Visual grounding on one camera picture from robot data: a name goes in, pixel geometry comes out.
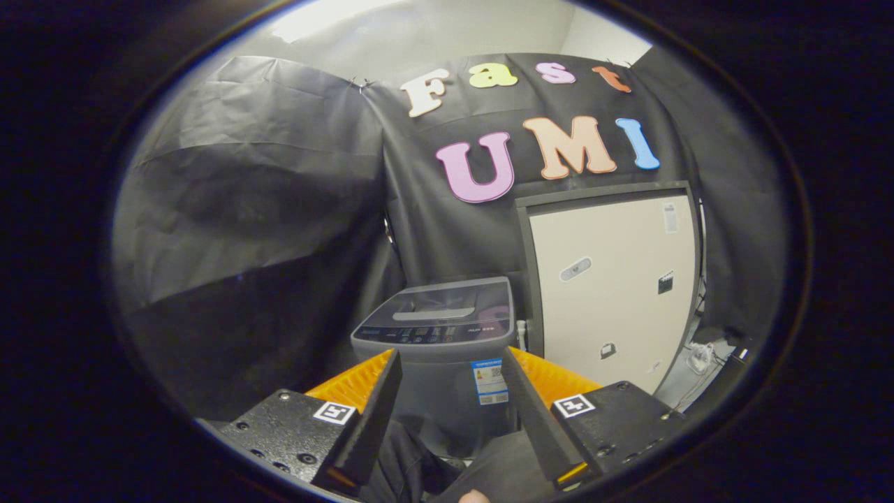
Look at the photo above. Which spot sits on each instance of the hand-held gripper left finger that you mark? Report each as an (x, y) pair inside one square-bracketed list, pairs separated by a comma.
[(374, 419)]

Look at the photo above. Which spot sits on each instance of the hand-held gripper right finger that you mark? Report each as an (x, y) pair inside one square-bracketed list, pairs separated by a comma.
[(531, 412)]

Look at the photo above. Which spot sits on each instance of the cream cabinet with dark frame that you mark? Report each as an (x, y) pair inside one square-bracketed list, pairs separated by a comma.
[(607, 279)]

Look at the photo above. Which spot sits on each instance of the person's grey trouser leg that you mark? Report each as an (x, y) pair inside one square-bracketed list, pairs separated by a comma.
[(503, 468)]

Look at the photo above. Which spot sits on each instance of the grey washing machine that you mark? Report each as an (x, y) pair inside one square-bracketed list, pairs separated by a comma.
[(440, 377)]

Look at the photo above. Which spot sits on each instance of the person's black garment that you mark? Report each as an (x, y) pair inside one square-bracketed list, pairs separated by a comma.
[(405, 464)]

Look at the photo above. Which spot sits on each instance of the black box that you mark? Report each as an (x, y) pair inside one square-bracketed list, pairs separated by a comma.
[(739, 346)]

